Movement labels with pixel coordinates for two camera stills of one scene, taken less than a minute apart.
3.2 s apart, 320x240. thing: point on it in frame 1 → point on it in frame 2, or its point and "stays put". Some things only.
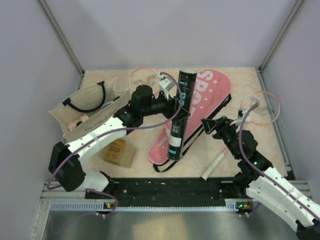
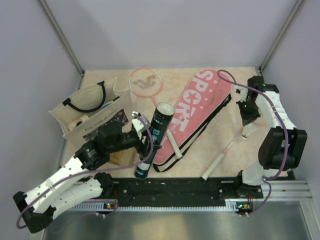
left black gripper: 172,106 → 145,150
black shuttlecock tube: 187,80 → 161,116
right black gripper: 221,124 → 247,118
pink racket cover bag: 212,90 stays put
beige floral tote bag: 89,108 stays put
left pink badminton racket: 146,77 stays put
